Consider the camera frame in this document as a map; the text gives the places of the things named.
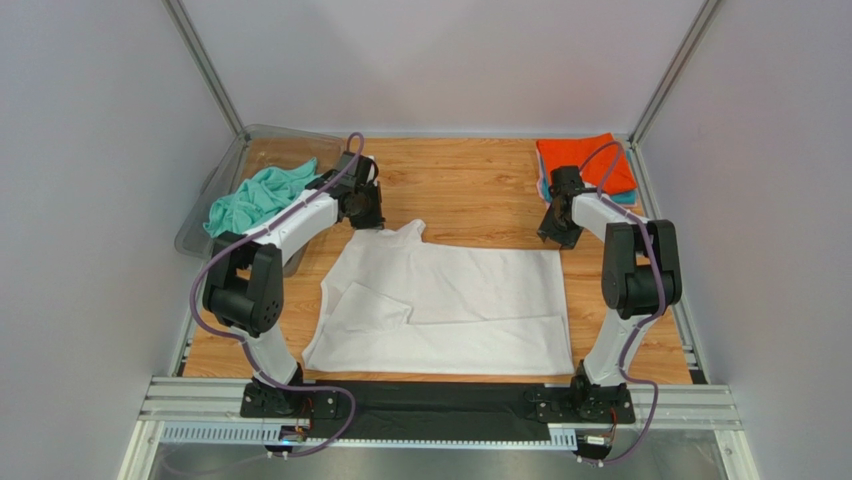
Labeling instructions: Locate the left aluminium corner post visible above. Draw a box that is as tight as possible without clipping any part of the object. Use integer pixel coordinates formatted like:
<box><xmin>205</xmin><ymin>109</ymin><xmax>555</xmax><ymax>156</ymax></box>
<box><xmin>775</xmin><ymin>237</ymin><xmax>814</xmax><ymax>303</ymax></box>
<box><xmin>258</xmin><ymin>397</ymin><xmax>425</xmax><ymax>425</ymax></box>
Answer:
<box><xmin>162</xmin><ymin>0</ymin><xmax>244</xmax><ymax>134</ymax></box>

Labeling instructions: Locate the mint green t shirt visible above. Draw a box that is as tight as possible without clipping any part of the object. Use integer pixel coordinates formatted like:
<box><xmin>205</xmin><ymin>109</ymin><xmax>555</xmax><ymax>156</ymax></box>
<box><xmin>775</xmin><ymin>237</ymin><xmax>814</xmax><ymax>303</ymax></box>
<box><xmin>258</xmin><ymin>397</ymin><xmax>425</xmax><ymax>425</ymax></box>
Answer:
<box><xmin>203</xmin><ymin>158</ymin><xmax>319</xmax><ymax>238</ymax></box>

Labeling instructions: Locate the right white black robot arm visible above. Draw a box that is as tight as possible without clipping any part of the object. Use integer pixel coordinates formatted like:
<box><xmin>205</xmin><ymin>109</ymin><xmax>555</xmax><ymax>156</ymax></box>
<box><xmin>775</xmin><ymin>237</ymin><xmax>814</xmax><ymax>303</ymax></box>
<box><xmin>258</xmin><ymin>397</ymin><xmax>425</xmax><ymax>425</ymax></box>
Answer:
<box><xmin>536</xmin><ymin>166</ymin><xmax>682</xmax><ymax>423</ymax></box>

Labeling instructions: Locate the white t shirt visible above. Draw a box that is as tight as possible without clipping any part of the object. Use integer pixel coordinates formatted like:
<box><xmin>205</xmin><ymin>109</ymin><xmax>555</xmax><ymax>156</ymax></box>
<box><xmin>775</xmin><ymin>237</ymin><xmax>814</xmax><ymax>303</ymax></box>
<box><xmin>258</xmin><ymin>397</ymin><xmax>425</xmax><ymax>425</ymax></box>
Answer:
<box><xmin>303</xmin><ymin>220</ymin><xmax>574</xmax><ymax>376</ymax></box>

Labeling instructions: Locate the aluminium corner post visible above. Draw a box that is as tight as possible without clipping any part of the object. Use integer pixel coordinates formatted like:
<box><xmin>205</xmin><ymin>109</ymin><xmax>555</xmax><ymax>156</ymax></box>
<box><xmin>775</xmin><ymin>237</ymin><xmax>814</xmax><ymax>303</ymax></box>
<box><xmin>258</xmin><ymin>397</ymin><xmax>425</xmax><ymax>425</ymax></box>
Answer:
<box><xmin>629</xmin><ymin>0</ymin><xmax>724</xmax><ymax>148</ymax></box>
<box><xmin>162</xmin><ymin>0</ymin><xmax>244</xmax><ymax>134</ymax></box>

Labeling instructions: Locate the right aluminium corner post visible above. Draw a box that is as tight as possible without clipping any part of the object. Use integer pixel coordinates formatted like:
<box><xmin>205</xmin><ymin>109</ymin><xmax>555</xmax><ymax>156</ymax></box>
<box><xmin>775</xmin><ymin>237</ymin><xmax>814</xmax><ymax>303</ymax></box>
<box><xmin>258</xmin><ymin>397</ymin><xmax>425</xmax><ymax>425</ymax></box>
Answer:
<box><xmin>629</xmin><ymin>0</ymin><xmax>724</xmax><ymax>148</ymax></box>

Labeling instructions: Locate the clear plastic bin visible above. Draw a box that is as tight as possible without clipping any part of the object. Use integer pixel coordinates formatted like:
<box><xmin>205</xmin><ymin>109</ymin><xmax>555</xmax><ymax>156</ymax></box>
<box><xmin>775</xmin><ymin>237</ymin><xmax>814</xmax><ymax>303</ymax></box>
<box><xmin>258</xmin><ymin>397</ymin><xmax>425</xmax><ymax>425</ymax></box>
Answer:
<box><xmin>174</xmin><ymin>124</ymin><xmax>345</xmax><ymax>260</ymax></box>

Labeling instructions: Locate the folded teal t shirt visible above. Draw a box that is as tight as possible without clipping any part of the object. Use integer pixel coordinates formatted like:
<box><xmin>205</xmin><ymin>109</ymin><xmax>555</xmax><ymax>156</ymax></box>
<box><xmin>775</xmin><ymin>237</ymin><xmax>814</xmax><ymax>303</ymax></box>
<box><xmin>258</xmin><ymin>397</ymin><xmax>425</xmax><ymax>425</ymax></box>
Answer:
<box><xmin>536</xmin><ymin>149</ymin><xmax>639</xmax><ymax>208</ymax></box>

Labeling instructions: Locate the aluminium frame rail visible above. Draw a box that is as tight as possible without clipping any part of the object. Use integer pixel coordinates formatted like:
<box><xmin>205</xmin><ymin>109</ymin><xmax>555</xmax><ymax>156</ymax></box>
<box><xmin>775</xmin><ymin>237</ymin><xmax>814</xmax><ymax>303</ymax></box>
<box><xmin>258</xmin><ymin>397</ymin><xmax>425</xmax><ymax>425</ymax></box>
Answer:
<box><xmin>119</xmin><ymin>377</ymin><xmax>756</xmax><ymax>479</ymax></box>

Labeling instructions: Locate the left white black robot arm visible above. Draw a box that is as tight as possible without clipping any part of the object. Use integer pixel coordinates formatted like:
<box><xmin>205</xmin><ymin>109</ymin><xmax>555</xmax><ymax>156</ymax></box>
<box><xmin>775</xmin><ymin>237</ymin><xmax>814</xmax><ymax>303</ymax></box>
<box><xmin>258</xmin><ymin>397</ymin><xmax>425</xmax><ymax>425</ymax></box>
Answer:
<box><xmin>201</xmin><ymin>151</ymin><xmax>384</xmax><ymax>418</ymax></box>

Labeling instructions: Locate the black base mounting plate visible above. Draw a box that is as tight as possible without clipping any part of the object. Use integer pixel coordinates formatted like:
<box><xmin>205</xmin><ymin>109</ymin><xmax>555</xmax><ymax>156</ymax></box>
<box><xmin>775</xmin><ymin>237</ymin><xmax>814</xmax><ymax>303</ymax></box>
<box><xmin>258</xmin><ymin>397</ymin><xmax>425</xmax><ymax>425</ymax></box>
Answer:
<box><xmin>240</xmin><ymin>379</ymin><xmax>636</xmax><ymax>441</ymax></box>

